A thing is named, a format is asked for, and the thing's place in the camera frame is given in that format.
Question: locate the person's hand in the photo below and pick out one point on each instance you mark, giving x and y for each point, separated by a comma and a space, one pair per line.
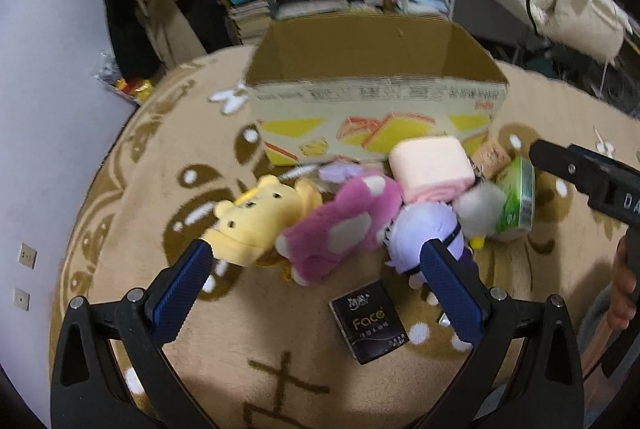
622, 309

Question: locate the snack bag on floor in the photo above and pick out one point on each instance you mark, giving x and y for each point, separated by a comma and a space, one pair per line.
135, 90

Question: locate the green tissue pack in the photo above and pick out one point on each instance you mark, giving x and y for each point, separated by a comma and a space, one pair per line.
517, 181

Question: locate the purple-haired doll plush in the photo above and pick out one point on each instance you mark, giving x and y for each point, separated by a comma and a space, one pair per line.
416, 224

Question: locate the wall socket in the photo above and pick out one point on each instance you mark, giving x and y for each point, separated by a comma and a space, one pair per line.
27, 256
21, 299

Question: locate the yellow bear plush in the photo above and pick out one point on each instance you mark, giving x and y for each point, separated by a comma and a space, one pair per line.
247, 229

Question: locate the beige trench coat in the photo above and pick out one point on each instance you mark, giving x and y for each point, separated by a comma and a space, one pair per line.
172, 37

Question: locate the lavender pads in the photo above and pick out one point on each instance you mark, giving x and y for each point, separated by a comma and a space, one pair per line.
339, 172

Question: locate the pink fuzzy plush toy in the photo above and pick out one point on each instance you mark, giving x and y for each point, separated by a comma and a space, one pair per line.
351, 223

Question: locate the wall socket lower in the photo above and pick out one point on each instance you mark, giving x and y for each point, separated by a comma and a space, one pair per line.
21, 299

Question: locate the pink sponge block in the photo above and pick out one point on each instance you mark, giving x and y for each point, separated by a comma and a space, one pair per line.
431, 168

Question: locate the small brown snack pack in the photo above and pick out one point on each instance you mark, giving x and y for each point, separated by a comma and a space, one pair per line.
490, 159

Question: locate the black Face tissue pack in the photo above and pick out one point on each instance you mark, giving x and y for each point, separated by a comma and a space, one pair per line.
369, 322

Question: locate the stack of books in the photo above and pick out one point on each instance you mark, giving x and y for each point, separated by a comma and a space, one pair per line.
251, 21

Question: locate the cardboard box with yellow print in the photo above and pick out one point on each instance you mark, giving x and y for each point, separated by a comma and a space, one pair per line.
354, 85

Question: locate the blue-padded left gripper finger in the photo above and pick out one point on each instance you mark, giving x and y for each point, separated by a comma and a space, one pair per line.
88, 389

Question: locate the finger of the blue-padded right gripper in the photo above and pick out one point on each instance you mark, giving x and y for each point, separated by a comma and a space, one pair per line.
524, 368

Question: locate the wall socket upper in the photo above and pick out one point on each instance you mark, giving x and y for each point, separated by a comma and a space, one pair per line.
27, 256

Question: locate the white fluffy plush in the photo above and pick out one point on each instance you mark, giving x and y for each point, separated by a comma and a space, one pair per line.
479, 211

